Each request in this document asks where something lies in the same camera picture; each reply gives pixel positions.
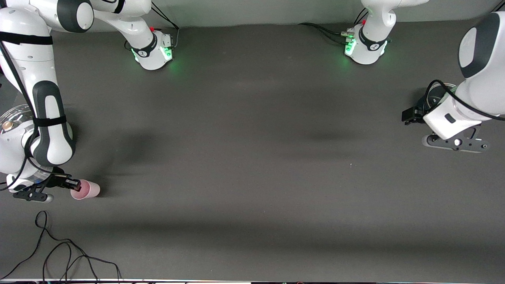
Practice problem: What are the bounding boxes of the glass pot lid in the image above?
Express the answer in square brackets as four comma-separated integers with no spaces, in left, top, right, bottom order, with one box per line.
[0,104,34,135]

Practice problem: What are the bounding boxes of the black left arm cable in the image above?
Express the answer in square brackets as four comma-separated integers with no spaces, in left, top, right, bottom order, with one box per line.
[424,79,505,121]

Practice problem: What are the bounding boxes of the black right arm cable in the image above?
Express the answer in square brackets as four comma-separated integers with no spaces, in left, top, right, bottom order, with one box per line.
[0,39,67,192]

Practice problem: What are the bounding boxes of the dark grey table cloth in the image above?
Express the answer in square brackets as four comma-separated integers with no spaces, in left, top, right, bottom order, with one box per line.
[0,14,505,282]

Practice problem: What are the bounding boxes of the dark blue steel-rimmed pot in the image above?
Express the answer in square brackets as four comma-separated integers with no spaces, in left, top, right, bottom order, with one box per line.
[423,83,459,116]

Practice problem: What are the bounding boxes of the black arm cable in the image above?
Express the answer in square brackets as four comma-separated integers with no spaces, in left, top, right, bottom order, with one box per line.
[424,79,505,121]
[0,39,67,192]

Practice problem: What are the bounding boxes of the thin black loose cable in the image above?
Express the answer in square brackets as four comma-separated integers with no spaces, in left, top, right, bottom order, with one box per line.
[0,211,122,281]

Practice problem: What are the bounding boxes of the pink plastic cup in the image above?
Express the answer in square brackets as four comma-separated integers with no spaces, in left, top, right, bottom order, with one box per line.
[70,179,101,200]

